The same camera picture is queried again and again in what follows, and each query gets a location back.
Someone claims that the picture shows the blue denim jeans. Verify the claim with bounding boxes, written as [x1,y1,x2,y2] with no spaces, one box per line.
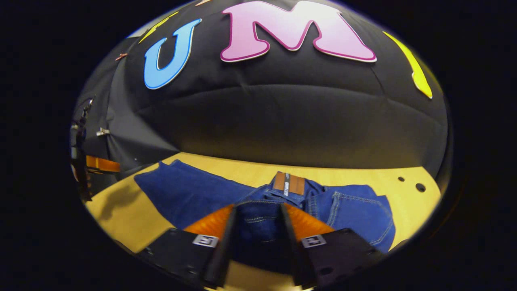
[134,160,396,275]

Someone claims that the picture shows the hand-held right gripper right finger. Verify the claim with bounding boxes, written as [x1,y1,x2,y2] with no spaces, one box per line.
[280,202,385,290]

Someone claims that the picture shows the black backdrop cloth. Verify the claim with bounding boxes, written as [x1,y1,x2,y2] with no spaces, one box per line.
[71,0,450,183]

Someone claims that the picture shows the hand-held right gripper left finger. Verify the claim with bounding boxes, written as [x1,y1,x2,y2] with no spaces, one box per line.
[139,204,237,289]

